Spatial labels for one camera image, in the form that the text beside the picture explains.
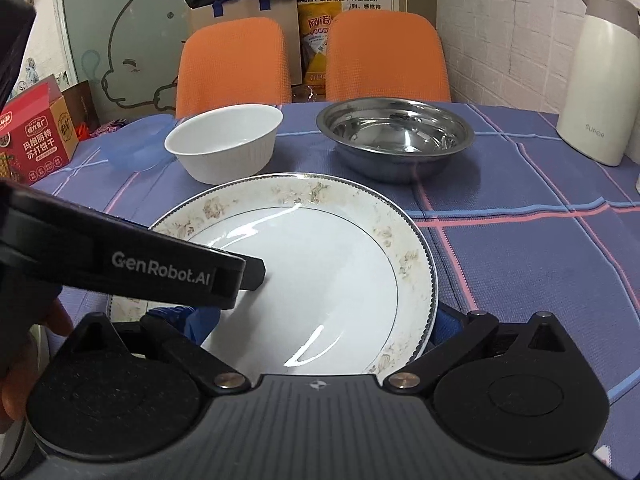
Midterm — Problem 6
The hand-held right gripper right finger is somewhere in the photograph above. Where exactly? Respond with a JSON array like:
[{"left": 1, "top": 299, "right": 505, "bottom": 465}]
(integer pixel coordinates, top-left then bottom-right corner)
[{"left": 379, "top": 304, "right": 571, "bottom": 395}]

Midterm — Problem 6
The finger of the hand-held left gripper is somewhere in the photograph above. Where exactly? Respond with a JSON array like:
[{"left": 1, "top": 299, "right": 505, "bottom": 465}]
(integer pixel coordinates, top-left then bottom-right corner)
[{"left": 239, "top": 257, "right": 267, "bottom": 292}]

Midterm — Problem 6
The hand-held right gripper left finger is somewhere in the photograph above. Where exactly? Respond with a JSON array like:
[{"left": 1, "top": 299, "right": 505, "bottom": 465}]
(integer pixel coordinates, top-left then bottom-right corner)
[{"left": 75, "top": 305, "right": 251, "bottom": 395}]

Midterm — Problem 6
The floral rimmed white plate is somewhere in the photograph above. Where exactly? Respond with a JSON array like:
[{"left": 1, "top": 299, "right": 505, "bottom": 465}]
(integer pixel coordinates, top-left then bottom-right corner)
[{"left": 107, "top": 172, "right": 440, "bottom": 376}]

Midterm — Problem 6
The person's left hand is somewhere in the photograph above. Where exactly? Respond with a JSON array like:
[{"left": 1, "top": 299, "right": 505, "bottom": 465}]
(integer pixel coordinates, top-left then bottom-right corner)
[{"left": 0, "top": 299, "right": 75, "bottom": 433}]

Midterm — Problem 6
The blue plaid tablecloth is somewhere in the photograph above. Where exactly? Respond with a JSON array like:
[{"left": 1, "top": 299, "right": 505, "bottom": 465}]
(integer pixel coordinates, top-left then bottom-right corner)
[{"left": 30, "top": 100, "right": 640, "bottom": 466}]

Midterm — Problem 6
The clear blue plastic bowl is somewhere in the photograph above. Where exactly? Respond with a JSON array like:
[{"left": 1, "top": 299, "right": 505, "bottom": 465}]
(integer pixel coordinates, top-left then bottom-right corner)
[{"left": 97, "top": 114, "right": 176, "bottom": 173}]

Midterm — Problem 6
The white ceramic bowl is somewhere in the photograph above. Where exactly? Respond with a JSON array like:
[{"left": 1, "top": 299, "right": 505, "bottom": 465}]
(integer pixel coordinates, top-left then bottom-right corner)
[{"left": 164, "top": 105, "right": 285, "bottom": 185}]

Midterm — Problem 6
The dark patterned packet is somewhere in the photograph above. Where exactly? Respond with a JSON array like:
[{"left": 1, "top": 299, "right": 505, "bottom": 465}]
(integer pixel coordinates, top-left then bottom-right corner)
[{"left": 90, "top": 119, "right": 127, "bottom": 139}]

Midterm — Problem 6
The brown cardboard box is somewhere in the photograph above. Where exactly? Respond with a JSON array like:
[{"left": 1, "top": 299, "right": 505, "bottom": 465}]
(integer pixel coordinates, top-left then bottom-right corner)
[{"left": 60, "top": 80, "right": 101, "bottom": 143}]

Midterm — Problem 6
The red cracker box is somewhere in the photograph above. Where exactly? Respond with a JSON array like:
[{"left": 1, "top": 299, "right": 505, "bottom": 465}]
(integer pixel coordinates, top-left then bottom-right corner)
[{"left": 0, "top": 74, "right": 80, "bottom": 186}]

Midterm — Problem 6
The clear plastic bag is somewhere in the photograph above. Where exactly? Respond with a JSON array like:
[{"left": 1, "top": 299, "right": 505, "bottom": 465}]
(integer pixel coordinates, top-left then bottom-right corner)
[{"left": 291, "top": 84, "right": 327, "bottom": 106}]

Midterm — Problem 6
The stainless steel bowl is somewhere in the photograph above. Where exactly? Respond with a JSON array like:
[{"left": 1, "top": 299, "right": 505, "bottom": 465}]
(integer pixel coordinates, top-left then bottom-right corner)
[{"left": 316, "top": 98, "right": 475, "bottom": 185}]

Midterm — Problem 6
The orange chair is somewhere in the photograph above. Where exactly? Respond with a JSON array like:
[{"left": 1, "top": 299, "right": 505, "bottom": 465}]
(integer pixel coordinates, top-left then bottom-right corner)
[
  {"left": 175, "top": 16, "right": 292, "bottom": 120},
  {"left": 325, "top": 10, "right": 452, "bottom": 103}
]

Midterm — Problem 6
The glass panel with cat drawing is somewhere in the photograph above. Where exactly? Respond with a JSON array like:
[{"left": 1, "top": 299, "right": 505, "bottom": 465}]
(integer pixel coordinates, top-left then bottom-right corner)
[{"left": 60, "top": 0, "right": 191, "bottom": 121}]

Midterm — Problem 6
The yellow snack packet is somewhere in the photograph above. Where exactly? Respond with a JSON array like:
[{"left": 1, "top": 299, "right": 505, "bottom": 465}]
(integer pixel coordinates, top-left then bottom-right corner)
[{"left": 297, "top": 1, "right": 343, "bottom": 88}]

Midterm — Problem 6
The dark blurred object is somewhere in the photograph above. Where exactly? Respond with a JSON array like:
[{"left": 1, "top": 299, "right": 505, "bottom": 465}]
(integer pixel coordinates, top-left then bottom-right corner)
[{"left": 0, "top": 0, "right": 37, "bottom": 107}]

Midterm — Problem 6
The white thermos jug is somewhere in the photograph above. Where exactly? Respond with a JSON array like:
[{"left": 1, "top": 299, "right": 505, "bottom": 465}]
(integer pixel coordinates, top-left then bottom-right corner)
[{"left": 556, "top": 0, "right": 640, "bottom": 167}]

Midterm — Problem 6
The cardboard box with blue handles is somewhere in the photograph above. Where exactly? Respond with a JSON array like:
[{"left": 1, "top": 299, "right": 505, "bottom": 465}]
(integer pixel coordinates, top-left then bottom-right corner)
[{"left": 187, "top": 0, "right": 303, "bottom": 86}]

